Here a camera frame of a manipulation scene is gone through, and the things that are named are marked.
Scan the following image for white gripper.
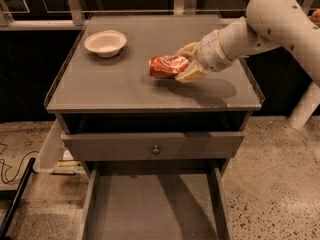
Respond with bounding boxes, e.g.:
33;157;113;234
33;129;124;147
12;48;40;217
175;30;233;83

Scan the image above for crushed red coke can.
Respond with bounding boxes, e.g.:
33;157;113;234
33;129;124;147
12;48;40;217
149;55;189;79

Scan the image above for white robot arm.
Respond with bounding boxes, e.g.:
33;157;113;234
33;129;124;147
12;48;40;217
176;0;320;129

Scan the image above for grey top drawer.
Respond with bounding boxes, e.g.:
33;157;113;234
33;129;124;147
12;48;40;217
62;132;244;161

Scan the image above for round metal drawer knob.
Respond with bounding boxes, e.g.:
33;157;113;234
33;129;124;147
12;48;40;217
152;145;160;155

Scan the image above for grey drawer cabinet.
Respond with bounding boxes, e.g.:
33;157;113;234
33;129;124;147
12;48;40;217
43;13;266;240

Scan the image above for open grey middle drawer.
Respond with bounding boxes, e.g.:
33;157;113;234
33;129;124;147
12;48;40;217
76;160;234;240

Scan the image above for white paper bowl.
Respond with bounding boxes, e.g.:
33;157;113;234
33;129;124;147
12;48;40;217
84;30;127;58

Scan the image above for orange fruit on ledge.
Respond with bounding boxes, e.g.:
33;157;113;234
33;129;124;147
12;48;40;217
311;9;320;22

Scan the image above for clear plastic bin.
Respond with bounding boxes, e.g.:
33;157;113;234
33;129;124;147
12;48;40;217
33;121;85;175

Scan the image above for black bar on floor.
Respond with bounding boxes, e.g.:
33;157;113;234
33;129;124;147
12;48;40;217
0;158;36;240

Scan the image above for metal window rail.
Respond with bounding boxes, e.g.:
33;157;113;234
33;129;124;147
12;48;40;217
1;0;320;30

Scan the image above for black cable on floor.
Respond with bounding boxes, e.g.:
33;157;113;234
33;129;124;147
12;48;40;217
0;142;40;185

